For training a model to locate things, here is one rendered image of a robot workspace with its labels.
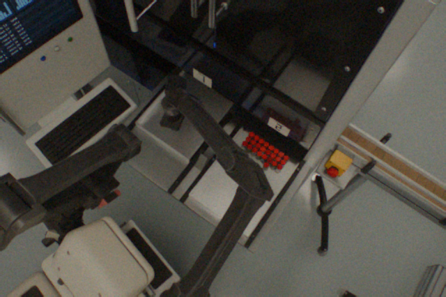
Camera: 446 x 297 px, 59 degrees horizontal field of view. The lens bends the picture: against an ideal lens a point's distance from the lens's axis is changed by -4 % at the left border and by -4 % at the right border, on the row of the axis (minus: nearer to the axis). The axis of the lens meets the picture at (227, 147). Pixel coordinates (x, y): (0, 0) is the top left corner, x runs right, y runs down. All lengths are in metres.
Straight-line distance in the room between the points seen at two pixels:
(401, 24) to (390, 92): 2.11
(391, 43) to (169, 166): 0.94
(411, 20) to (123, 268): 0.83
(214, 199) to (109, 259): 0.61
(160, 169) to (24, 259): 1.24
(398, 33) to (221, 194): 0.89
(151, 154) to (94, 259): 0.68
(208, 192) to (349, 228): 1.22
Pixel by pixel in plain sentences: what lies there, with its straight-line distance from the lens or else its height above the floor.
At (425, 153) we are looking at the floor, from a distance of 2.90.
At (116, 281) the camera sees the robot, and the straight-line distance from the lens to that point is 0.99.
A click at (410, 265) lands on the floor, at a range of 2.65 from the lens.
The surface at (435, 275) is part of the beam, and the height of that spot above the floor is 0.55.
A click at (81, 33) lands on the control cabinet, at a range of 1.64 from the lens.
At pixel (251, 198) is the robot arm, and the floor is 1.43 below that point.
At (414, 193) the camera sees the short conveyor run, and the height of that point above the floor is 0.93.
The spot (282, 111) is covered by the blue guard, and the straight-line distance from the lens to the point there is 1.39.
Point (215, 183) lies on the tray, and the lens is 1.53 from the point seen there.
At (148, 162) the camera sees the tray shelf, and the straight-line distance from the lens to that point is 1.58.
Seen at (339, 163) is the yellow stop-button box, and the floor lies 1.03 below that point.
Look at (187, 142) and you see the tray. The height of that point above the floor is 0.88.
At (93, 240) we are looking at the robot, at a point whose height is 1.37.
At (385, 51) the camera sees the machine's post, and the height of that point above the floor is 1.63.
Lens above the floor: 2.35
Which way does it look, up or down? 68 degrees down
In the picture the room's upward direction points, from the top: 8 degrees clockwise
